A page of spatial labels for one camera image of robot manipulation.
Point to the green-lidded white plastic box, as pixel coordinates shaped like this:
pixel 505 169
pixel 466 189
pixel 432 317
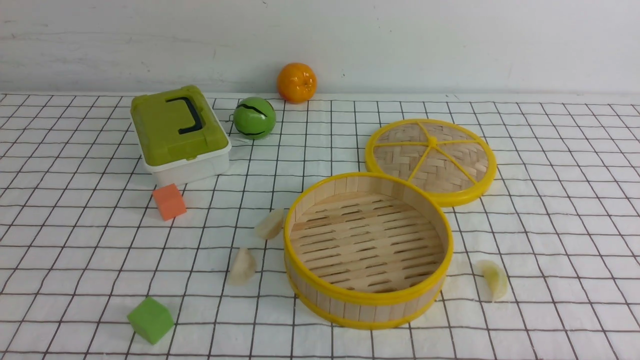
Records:
pixel 180 138

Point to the orange foam cube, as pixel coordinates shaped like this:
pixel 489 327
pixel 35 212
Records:
pixel 169 201

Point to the yellow-rimmed bamboo steamer tray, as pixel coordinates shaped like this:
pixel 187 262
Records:
pixel 366 250

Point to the white dumpling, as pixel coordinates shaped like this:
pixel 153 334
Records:
pixel 243 268
pixel 271 225

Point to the greenish dumpling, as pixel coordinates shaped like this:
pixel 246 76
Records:
pixel 495 277

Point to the white grid-pattern tablecloth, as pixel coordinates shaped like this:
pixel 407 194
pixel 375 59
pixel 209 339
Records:
pixel 82 243

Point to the green striped ball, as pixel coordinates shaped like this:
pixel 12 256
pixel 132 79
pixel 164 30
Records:
pixel 254 117

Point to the orange fruit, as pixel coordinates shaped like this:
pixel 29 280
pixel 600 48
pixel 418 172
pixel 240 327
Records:
pixel 296 83

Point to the yellow-rimmed bamboo steamer lid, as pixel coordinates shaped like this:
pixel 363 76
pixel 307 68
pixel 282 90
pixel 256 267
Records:
pixel 451 164

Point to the green foam cube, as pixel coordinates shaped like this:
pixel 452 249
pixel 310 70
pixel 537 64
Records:
pixel 151 320

